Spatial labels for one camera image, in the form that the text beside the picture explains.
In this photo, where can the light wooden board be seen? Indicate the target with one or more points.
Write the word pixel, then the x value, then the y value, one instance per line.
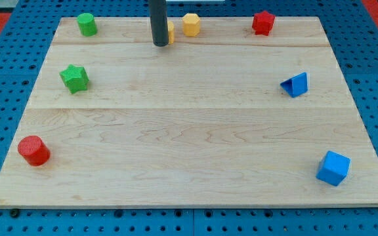
pixel 201 123

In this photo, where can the yellow hexagon block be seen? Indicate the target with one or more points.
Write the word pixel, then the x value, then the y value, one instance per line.
pixel 191 24

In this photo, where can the yellow block behind pointer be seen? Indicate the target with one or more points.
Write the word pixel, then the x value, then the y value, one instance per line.
pixel 171 32

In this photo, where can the blue triangle block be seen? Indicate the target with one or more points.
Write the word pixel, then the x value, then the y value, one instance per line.
pixel 296 85

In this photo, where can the black cylindrical robot pointer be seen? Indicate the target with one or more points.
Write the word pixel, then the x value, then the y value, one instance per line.
pixel 158 22

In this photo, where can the green star block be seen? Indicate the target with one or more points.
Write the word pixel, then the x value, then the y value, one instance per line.
pixel 75 78

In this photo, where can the red star block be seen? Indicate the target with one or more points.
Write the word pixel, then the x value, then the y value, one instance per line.
pixel 263 23

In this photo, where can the green cylinder block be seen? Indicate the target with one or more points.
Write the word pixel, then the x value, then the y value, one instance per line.
pixel 86 24

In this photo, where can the blue cube block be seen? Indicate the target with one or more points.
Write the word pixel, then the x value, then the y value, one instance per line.
pixel 333 168

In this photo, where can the red cylinder block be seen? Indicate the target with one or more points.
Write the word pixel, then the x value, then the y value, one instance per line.
pixel 34 150

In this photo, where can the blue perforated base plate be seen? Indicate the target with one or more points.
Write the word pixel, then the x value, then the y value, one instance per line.
pixel 352 30

